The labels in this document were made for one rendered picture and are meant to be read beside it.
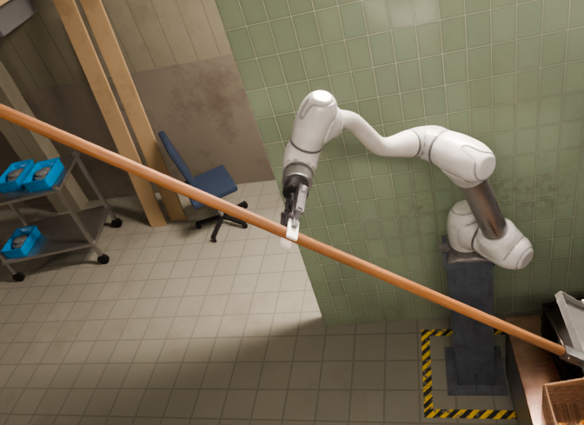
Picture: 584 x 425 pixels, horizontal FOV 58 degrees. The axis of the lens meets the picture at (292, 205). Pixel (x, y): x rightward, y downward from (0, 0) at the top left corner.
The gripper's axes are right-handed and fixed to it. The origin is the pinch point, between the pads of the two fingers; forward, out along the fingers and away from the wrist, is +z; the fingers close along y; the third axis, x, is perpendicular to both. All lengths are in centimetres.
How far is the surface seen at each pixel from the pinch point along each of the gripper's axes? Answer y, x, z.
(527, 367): 58, -144, -43
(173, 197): 250, 26, -258
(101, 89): 181, 113, -270
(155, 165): 227, 51, -263
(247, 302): 214, -53, -146
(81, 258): 328, 80, -217
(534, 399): 58, -143, -27
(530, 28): -47, -74, -121
